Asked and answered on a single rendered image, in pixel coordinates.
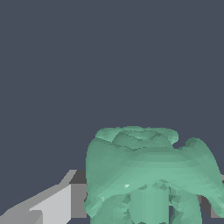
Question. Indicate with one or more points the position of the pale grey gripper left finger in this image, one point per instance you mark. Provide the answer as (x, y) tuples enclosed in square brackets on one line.
[(55, 201)]

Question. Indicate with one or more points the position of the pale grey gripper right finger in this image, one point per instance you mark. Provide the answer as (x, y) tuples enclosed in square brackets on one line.
[(215, 210)]

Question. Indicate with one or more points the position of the green lumpy figurine object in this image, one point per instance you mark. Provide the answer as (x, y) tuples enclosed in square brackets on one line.
[(151, 175)]

